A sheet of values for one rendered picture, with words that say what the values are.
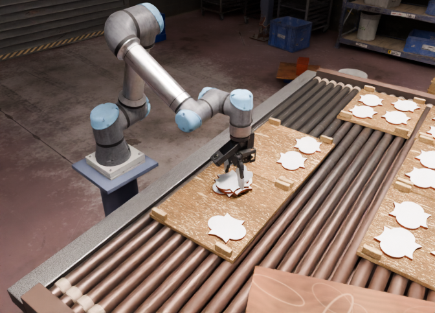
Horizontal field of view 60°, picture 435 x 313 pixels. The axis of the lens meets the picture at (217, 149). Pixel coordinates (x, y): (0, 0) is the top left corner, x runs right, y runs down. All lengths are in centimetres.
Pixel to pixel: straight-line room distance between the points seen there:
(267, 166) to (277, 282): 65
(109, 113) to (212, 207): 56
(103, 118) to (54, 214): 147
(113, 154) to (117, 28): 55
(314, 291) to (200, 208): 52
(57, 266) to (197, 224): 45
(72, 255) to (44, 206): 171
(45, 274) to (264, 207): 73
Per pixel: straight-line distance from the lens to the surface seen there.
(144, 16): 138
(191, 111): 119
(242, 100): 122
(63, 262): 130
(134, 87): 156
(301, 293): 102
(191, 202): 138
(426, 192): 164
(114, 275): 122
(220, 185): 139
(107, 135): 158
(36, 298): 120
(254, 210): 136
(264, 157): 162
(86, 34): 644
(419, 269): 133
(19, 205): 309
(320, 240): 132
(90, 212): 284
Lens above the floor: 185
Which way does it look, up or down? 34 degrees down
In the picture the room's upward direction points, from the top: 1 degrees clockwise
